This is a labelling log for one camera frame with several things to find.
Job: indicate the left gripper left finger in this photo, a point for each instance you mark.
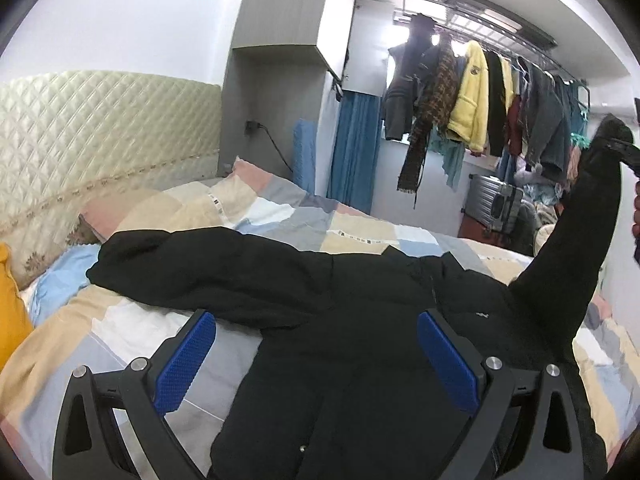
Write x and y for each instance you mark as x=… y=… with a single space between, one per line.
x=88 y=443

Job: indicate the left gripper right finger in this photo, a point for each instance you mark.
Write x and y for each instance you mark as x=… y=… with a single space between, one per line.
x=521 y=423

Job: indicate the black padded jacket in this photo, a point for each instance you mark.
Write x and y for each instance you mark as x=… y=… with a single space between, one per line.
x=400 y=339

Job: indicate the pile of clothes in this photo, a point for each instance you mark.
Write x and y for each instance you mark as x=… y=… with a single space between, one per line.
x=542 y=201

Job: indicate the metal ceiling clothes rack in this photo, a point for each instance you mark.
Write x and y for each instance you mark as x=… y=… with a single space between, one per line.
x=496 y=28

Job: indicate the person right hand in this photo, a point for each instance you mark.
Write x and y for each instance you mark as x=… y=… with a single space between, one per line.
x=636 y=225

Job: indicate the denim jacket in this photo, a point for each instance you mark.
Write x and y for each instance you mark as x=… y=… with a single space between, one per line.
x=544 y=122

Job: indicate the patchwork colour block duvet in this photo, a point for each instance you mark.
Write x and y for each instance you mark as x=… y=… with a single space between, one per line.
x=210 y=259

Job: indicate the dark red hanging garment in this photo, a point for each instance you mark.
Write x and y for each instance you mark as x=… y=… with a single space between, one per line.
x=513 y=131

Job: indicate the black hanging garment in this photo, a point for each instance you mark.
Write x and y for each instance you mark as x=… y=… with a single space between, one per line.
x=496 y=104

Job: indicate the silver ribbed suitcase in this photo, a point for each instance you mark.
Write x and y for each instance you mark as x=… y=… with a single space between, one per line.
x=493 y=203

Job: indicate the yellow cushion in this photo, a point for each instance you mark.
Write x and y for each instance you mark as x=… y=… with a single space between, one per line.
x=15 y=325

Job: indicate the yellow fleece jacket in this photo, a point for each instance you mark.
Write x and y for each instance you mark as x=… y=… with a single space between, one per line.
x=469 y=116

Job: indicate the light blue pillow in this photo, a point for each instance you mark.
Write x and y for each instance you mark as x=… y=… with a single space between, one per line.
x=63 y=280

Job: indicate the teal hanging cloth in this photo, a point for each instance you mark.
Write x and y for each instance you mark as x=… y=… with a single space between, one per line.
x=452 y=153

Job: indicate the brown plaid scarf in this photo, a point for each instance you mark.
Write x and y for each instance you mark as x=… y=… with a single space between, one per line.
x=436 y=101

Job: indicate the dark grey hanging coat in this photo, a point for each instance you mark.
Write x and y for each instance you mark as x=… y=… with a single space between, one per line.
x=415 y=63

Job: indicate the blue curtain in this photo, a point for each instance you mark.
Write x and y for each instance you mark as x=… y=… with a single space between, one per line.
x=355 y=154

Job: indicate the cream quilted headboard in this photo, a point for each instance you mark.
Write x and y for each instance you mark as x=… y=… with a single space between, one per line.
x=69 y=137

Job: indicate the blue ironing board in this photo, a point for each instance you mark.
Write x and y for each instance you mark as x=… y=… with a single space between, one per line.
x=304 y=155

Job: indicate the black wall charger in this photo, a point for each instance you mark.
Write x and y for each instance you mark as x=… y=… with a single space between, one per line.
x=253 y=126

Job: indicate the grey wall cabinet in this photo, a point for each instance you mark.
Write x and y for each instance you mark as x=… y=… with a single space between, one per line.
x=312 y=32

